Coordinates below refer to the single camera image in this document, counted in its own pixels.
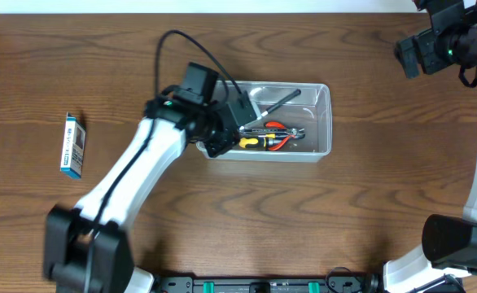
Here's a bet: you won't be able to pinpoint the left black cable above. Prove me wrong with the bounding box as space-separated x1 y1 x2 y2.
83 28 247 293

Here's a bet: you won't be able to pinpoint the blue white screwdriver box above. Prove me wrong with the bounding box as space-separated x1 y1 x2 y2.
60 112 86 179

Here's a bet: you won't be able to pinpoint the thin black yellow screwdriver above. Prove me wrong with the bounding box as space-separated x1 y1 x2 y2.
241 132 305 140

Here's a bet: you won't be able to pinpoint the stubby yellow black screwdriver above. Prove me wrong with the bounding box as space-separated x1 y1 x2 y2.
238 137 284 151

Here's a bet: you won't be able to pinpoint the small black orange hammer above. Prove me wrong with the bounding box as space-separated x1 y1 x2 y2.
252 89 301 121

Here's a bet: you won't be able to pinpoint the right black cable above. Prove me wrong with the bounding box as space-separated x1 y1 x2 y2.
457 63 477 89

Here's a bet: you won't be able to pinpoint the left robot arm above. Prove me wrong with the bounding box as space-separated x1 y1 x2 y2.
43 96 264 293

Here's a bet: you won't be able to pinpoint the red handled pliers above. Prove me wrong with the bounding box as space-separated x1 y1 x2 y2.
264 121 305 151

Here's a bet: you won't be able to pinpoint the silver wrench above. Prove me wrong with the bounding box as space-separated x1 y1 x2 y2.
239 128 305 134

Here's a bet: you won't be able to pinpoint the black cable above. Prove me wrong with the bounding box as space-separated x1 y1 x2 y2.
83 28 247 293
457 63 477 89

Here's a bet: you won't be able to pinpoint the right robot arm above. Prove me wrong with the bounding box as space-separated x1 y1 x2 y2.
366 0 477 292

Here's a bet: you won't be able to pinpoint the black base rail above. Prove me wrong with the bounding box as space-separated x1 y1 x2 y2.
151 267 384 293

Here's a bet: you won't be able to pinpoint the clear plastic container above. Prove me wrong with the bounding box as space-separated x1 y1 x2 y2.
217 81 332 163

